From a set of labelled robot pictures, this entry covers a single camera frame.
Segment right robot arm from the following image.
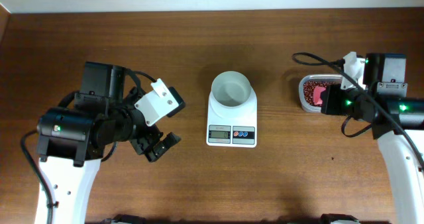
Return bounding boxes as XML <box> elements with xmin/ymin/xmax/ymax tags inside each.
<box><xmin>321</xmin><ymin>52</ymin><xmax>423</xmax><ymax>223</ymax></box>

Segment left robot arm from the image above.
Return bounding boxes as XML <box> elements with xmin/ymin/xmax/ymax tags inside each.
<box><xmin>35</xmin><ymin>62</ymin><xmax>186</xmax><ymax>223</ymax></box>

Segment red beans in container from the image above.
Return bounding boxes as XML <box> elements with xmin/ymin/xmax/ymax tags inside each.
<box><xmin>303</xmin><ymin>81</ymin><xmax>333</xmax><ymax>107</ymax></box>

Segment white digital kitchen scale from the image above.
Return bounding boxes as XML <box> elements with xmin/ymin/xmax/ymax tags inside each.
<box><xmin>206</xmin><ymin>89</ymin><xmax>258</xmax><ymax>148</ymax></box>

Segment pink measuring scoop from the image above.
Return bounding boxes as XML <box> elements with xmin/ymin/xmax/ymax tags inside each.
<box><xmin>312</xmin><ymin>86</ymin><xmax>327</xmax><ymax>106</ymax></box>

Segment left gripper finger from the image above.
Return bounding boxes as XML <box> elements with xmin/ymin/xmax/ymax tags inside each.
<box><xmin>145</xmin><ymin>133</ymin><xmax>181</xmax><ymax>162</ymax></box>
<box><xmin>167</xmin><ymin>87</ymin><xmax>186</xmax><ymax>117</ymax></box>

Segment clear plastic bean container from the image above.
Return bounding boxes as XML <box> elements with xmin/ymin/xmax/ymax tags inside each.
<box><xmin>298</xmin><ymin>74</ymin><xmax>342</xmax><ymax>113</ymax></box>

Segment white round bowl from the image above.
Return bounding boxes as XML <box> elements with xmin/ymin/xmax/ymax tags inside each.
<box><xmin>211</xmin><ymin>71</ymin><xmax>252</xmax><ymax>107</ymax></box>

